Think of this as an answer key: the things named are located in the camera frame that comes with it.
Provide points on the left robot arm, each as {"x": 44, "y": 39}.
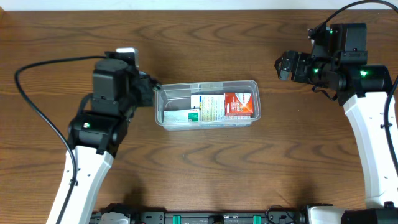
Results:
{"x": 99, "y": 127}

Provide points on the clear plastic container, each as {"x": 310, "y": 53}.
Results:
{"x": 177, "y": 97}

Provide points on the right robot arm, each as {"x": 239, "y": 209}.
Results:
{"x": 371, "y": 115}

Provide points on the black mounting rail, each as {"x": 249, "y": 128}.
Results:
{"x": 119, "y": 213}

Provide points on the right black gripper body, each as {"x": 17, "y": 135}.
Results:
{"x": 296, "y": 66}

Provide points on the white Panadol box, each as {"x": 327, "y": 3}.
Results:
{"x": 182, "y": 116}

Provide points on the red orange medicine box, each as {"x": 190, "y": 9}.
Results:
{"x": 238, "y": 104}

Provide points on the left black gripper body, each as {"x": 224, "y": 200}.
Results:
{"x": 147, "y": 90}

